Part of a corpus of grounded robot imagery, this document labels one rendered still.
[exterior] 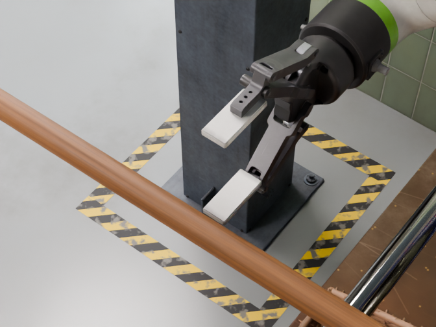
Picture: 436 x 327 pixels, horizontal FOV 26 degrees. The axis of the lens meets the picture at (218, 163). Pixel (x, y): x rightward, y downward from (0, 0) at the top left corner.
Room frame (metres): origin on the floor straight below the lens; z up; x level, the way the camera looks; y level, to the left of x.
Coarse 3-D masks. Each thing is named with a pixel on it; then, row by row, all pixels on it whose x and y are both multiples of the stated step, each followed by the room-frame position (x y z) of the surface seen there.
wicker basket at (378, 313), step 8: (328, 288) 0.71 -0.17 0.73; (336, 288) 0.71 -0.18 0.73; (344, 296) 0.69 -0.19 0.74; (376, 312) 0.66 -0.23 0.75; (384, 312) 0.66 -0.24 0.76; (304, 320) 0.66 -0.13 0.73; (312, 320) 0.66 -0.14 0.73; (376, 320) 0.66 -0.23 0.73; (384, 320) 0.65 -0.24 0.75; (392, 320) 0.64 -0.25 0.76; (400, 320) 0.64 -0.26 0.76
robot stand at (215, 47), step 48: (192, 0) 1.36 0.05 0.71; (240, 0) 1.30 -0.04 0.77; (288, 0) 1.36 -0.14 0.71; (192, 48) 1.37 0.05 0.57; (240, 48) 1.29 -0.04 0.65; (192, 96) 1.37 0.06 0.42; (144, 144) 1.56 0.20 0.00; (192, 144) 1.37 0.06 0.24; (240, 144) 1.29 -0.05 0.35; (336, 144) 1.56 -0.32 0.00; (96, 192) 1.41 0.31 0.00; (192, 192) 1.38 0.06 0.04; (288, 192) 1.40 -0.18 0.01; (144, 240) 1.26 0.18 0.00; (336, 240) 1.26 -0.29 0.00
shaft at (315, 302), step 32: (0, 96) 0.68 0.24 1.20; (32, 128) 0.64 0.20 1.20; (64, 128) 0.64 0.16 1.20; (64, 160) 0.61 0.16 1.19; (96, 160) 0.59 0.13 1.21; (128, 192) 0.55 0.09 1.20; (160, 192) 0.55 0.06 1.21; (192, 224) 0.51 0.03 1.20; (224, 256) 0.48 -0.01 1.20; (256, 256) 0.47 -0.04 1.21; (288, 288) 0.44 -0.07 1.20; (320, 288) 0.44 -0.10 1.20; (320, 320) 0.41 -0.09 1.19; (352, 320) 0.41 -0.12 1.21
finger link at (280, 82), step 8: (240, 80) 0.64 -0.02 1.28; (248, 80) 0.63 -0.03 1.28; (280, 80) 0.67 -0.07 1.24; (264, 88) 0.62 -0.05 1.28; (272, 88) 0.63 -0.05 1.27; (280, 88) 0.64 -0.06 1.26; (288, 88) 0.65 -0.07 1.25; (296, 88) 0.66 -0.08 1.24; (304, 88) 0.67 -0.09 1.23; (312, 88) 0.68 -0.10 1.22; (264, 96) 0.62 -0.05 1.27; (272, 96) 0.63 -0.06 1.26; (280, 96) 0.64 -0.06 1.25; (288, 96) 0.65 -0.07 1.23; (296, 96) 0.66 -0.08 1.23; (304, 96) 0.67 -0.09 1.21; (312, 96) 0.68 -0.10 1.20
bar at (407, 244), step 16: (432, 192) 0.58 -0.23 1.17; (432, 208) 0.55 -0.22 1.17; (416, 224) 0.53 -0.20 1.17; (432, 224) 0.53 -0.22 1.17; (400, 240) 0.51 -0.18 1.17; (416, 240) 0.51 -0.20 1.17; (384, 256) 0.50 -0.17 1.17; (400, 256) 0.49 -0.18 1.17; (416, 256) 0.50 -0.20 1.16; (368, 272) 0.48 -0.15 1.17; (384, 272) 0.48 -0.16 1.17; (400, 272) 0.48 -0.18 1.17; (368, 288) 0.46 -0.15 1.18; (384, 288) 0.46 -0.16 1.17; (352, 304) 0.44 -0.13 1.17; (368, 304) 0.44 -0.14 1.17
